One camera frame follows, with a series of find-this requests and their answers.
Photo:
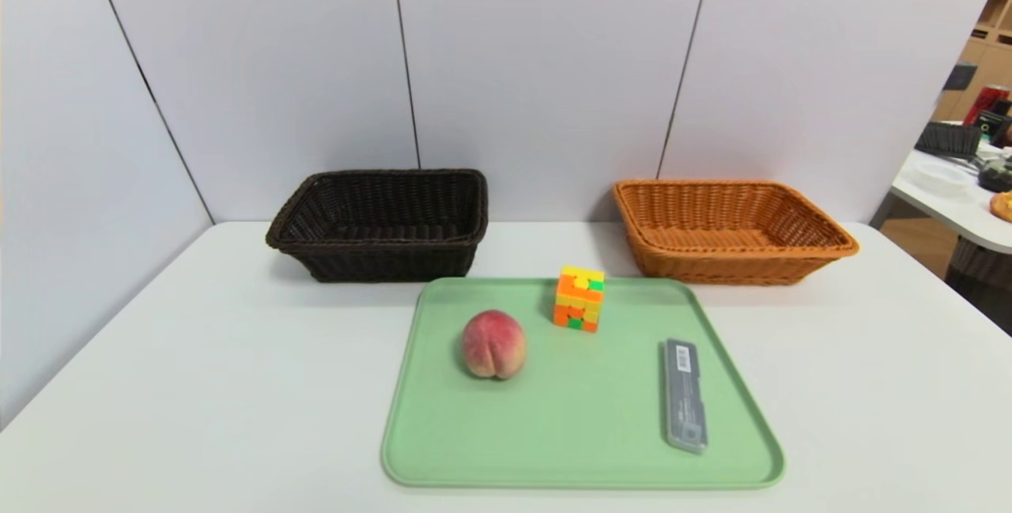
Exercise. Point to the colourful puzzle cube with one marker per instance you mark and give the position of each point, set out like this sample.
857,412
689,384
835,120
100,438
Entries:
579,299

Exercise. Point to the pink peach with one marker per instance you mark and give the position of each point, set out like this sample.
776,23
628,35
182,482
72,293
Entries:
494,345

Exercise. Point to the grey pen case with barcode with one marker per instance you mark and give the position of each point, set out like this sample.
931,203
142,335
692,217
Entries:
684,398

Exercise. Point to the dark brown wicker basket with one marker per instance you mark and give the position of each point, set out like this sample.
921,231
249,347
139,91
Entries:
371,256

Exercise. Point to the orange wicker basket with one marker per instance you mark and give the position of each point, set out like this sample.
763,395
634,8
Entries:
727,260

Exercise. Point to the small dark wicker basket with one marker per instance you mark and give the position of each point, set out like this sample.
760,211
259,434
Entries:
947,139

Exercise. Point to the green plastic tray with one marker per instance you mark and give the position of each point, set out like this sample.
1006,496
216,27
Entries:
585,418

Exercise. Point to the white plate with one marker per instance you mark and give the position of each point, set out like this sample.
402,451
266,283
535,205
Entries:
937,175

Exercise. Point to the white side table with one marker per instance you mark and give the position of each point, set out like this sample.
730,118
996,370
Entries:
941,205

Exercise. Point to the dark table base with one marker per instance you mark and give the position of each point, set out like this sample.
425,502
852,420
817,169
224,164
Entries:
980,276

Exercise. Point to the black bowl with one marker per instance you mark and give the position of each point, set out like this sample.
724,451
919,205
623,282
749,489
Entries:
996,177

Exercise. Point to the red can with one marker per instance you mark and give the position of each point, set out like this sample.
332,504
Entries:
984,102

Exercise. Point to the black box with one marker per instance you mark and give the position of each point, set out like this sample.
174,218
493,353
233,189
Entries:
992,127

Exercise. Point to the orange bread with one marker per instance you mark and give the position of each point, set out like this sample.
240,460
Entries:
1002,206

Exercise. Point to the wooden shelf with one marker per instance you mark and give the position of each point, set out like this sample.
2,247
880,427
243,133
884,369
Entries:
992,54

